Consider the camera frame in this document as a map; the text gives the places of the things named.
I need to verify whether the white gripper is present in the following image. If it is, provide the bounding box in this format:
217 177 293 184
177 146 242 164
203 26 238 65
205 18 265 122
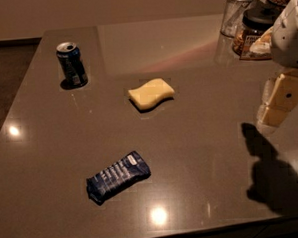
256 0 298 135

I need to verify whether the yellow sponge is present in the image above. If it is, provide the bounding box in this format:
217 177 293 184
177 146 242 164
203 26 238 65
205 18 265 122
128 78 175 110

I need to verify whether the blue rxbar blueberry wrapper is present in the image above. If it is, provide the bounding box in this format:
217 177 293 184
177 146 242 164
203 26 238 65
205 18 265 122
86 151 151 205

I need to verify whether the snack jar with black lid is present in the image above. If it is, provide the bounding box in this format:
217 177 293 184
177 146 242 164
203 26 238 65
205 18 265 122
232 4 280 61

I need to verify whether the clear plastic cup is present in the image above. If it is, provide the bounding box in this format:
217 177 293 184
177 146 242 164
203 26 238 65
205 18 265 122
220 0 257 38

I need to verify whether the blue soda can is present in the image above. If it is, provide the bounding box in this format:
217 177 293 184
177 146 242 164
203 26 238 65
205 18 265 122
56 42 88 89

